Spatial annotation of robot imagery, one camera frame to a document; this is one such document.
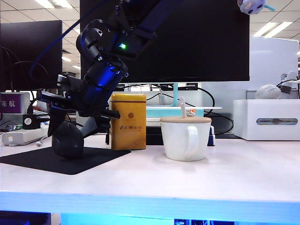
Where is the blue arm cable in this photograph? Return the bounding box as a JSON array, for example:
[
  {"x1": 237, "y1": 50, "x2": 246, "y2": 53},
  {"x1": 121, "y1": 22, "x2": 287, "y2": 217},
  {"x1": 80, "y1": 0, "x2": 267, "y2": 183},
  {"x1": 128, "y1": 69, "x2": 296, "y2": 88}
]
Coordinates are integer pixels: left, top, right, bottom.
[{"x1": 30, "y1": 0, "x2": 106, "y2": 82}]

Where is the white spoon handle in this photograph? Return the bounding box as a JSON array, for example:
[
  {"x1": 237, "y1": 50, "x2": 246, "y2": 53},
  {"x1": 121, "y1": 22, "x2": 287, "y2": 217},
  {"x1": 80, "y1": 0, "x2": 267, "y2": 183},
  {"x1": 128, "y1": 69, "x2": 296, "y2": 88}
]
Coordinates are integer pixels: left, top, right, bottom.
[{"x1": 179, "y1": 96, "x2": 187, "y2": 118}]

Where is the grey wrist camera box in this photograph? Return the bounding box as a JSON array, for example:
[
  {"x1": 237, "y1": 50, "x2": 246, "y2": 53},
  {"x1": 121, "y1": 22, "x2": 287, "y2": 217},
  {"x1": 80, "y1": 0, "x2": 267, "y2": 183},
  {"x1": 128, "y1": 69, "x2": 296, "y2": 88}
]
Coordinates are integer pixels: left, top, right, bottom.
[{"x1": 57, "y1": 74, "x2": 71, "y2": 87}]

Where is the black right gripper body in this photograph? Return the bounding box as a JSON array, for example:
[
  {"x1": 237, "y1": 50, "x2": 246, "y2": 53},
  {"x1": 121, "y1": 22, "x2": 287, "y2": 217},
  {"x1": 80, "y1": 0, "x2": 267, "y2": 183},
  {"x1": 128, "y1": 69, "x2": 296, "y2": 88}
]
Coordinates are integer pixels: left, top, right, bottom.
[{"x1": 37, "y1": 78, "x2": 122, "y2": 120}]

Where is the black cube adapter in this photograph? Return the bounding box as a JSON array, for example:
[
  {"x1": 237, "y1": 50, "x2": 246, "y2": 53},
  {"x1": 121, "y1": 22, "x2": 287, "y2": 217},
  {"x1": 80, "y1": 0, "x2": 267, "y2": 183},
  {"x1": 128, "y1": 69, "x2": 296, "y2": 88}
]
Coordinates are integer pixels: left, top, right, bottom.
[{"x1": 22, "y1": 114, "x2": 41, "y2": 130}]

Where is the black looped cable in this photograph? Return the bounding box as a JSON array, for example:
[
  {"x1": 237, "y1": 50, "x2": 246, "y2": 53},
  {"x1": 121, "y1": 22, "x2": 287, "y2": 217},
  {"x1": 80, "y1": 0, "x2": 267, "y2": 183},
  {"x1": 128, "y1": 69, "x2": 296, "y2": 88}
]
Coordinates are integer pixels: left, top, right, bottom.
[{"x1": 0, "y1": 46, "x2": 50, "y2": 94}]

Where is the grey desk partition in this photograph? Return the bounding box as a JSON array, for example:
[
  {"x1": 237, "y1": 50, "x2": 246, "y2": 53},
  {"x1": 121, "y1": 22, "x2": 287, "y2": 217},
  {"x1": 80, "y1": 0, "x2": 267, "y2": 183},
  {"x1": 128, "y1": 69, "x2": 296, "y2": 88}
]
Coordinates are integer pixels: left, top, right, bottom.
[{"x1": 75, "y1": 90, "x2": 211, "y2": 135}]

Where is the teal cover book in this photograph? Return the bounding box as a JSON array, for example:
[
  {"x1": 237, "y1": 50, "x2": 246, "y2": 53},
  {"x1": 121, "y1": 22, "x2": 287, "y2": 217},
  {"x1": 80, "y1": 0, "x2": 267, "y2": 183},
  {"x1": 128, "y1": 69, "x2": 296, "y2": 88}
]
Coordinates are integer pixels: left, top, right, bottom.
[{"x1": 145, "y1": 109, "x2": 203, "y2": 118}]

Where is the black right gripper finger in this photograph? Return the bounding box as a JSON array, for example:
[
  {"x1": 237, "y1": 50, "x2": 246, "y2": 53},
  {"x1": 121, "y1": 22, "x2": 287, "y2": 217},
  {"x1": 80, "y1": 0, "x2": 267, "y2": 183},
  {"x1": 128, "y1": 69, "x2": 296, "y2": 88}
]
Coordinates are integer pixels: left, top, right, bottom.
[
  {"x1": 47, "y1": 107, "x2": 68, "y2": 137},
  {"x1": 78, "y1": 114, "x2": 111, "y2": 139}
]

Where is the black monitor cable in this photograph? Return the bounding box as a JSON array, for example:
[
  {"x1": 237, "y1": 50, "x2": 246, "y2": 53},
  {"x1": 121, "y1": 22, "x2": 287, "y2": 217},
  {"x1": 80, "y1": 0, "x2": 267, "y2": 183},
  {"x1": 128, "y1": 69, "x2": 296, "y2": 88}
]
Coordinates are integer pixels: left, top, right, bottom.
[{"x1": 196, "y1": 87, "x2": 235, "y2": 136}]

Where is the purple white plush toy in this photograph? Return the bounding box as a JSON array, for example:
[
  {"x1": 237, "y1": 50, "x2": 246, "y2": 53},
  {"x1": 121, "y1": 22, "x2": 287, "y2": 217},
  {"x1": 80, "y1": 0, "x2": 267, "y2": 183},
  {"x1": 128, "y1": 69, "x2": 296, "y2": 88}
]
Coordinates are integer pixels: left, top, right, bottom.
[{"x1": 237, "y1": 0, "x2": 274, "y2": 16}]

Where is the crumpled white paper ball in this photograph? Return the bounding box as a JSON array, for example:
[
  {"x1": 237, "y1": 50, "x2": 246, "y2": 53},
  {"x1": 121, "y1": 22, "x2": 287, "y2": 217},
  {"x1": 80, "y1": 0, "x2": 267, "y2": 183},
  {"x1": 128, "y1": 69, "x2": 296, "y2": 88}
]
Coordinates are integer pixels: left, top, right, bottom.
[{"x1": 255, "y1": 84, "x2": 282, "y2": 100}]

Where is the grey tray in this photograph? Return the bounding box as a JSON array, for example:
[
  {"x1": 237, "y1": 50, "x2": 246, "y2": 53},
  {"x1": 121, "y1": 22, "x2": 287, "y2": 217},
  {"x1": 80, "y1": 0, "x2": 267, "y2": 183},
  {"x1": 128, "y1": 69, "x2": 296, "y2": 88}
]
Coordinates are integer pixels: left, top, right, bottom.
[{"x1": 246, "y1": 90, "x2": 300, "y2": 101}]

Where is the small black monitor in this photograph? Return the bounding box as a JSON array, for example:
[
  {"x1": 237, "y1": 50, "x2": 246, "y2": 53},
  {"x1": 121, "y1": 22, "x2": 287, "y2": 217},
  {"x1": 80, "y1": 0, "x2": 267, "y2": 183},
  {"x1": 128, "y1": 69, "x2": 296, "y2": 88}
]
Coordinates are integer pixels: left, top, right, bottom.
[{"x1": 0, "y1": 20, "x2": 63, "y2": 92}]

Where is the black mouse pad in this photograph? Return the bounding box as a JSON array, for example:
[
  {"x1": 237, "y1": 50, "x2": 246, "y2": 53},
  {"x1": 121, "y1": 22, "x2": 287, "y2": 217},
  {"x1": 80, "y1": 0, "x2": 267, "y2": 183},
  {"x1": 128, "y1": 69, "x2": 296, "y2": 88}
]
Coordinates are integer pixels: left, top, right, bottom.
[{"x1": 0, "y1": 146, "x2": 132, "y2": 176}]

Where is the white power strip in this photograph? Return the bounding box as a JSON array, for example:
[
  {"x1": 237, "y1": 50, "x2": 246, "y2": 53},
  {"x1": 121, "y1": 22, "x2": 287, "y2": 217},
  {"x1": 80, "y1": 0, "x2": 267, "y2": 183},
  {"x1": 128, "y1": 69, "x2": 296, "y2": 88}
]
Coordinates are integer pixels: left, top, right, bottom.
[{"x1": 1, "y1": 127, "x2": 50, "y2": 147}]

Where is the white tissue box organizer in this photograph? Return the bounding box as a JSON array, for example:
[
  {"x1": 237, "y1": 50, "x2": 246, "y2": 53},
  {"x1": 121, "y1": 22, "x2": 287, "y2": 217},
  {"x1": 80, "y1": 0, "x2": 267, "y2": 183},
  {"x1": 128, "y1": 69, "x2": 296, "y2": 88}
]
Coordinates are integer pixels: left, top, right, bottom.
[{"x1": 232, "y1": 99, "x2": 300, "y2": 142}]

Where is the teal monitor stand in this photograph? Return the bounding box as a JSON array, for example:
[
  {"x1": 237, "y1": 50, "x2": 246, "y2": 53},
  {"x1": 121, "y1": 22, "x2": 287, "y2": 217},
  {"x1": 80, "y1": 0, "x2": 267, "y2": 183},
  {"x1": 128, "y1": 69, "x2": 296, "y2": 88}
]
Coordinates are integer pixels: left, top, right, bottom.
[{"x1": 145, "y1": 82, "x2": 222, "y2": 111}]

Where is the white book with text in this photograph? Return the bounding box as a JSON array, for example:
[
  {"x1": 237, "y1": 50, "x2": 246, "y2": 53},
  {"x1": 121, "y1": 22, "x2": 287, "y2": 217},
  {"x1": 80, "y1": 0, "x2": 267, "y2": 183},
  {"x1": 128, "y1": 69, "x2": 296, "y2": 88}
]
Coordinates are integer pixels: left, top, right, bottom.
[{"x1": 145, "y1": 117, "x2": 163, "y2": 128}]

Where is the wooden mug lid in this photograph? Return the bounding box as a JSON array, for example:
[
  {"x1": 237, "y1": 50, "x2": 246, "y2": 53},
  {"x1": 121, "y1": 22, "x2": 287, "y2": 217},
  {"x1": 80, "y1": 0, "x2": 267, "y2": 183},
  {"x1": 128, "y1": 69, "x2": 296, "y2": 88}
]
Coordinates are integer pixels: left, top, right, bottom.
[{"x1": 159, "y1": 116, "x2": 212, "y2": 124}]

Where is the white ceramic mug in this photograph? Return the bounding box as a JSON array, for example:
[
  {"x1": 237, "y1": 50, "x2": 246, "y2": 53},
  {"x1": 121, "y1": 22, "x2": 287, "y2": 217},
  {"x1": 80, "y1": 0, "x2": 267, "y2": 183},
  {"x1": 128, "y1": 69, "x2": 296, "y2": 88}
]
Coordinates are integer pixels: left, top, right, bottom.
[{"x1": 160, "y1": 120, "x2": 212, "y2": 162}]

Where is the purple name sign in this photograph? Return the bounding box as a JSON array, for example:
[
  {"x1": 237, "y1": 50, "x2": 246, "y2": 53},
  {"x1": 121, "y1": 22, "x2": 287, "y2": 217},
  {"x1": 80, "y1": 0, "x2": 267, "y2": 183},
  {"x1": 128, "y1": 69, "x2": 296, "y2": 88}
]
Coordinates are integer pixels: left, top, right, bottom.
[{"x1": 0, "y1": 92, "x2": 30, "y2": 115}]

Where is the white desk gadget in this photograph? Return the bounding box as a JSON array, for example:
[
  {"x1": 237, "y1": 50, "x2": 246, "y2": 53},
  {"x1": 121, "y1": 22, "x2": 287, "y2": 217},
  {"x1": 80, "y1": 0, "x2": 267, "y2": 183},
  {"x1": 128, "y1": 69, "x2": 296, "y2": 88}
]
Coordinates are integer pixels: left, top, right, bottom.
[{"x1": 276, "y1": 70, "x2": 300, "y2": 95}]

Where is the black flat base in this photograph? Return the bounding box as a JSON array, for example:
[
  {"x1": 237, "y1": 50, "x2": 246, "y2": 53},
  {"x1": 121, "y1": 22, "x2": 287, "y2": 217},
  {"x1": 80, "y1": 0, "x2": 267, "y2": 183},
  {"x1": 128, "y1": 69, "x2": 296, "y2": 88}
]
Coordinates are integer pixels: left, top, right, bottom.
[{"x1": 214, "y1": 133, "x2": 238, "y2": 140}]

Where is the yellow tea tin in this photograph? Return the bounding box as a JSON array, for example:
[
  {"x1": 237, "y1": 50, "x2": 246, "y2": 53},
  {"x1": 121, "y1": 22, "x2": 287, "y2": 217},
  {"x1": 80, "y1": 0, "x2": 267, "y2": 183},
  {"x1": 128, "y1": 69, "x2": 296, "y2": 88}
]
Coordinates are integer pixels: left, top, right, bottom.
[{"x1": 110, "y1": 92, "x2": 147, "y2": 151}]

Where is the black computer mouse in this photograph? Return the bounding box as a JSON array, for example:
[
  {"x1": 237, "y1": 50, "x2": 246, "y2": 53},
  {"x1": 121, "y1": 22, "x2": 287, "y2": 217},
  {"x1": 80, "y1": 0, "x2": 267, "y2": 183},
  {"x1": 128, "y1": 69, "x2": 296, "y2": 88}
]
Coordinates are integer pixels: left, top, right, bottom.
[{"x1": 51, "y1": 120, "x2": 85, "y2": 160}]

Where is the large black monitor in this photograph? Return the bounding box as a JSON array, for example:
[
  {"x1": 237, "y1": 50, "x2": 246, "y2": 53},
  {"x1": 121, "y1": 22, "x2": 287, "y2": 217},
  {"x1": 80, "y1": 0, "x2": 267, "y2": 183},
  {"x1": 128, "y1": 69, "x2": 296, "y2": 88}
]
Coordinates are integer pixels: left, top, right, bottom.
[{"x1": 79, "y1": 0, "x2": 250, "y2": 84}]

